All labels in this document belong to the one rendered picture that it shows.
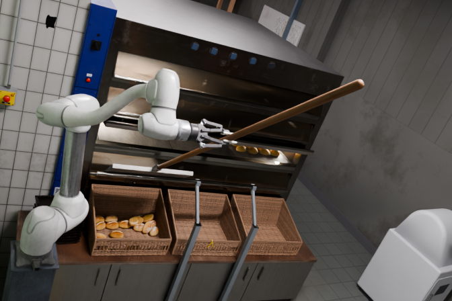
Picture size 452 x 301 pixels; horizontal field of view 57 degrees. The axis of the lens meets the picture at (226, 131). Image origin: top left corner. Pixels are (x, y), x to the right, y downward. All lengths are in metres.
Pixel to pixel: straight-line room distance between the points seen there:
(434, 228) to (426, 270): 0.40
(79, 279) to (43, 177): 0.77
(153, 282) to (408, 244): 2.49
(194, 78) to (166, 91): 1.39
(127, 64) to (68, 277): 1.49
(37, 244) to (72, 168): 0.40
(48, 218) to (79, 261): 0.86
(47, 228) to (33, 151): 1.01
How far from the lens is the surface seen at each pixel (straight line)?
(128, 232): 3.35
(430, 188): 5.23
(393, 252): 4.65
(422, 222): 4.48
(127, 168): 2.74
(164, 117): 1.70
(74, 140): 2.21
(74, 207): 2.37
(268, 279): 3.84
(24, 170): 3.25
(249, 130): 1.71
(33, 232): 2.27
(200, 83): 3.11
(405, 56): 5.65
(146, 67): 2.97
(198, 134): 1.77
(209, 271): 3.47
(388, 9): 6.02
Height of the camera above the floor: 2.66
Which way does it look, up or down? 21 degrees down
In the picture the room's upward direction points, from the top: 21 degrees clockwise
